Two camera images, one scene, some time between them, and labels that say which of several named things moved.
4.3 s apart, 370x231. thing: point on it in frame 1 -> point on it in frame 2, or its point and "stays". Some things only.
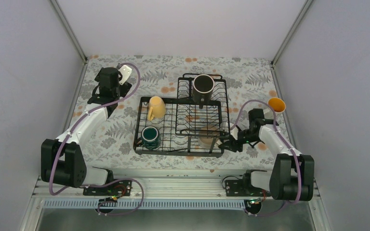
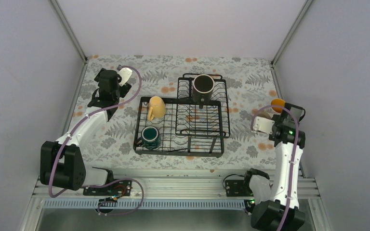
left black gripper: [127, 87] stays
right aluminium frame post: [304, 8] stays
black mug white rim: [203, 86] stays
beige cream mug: [207, 136] -> [267, 114]
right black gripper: [234, 146] -> [276, 116]
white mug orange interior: [277, 104] stays
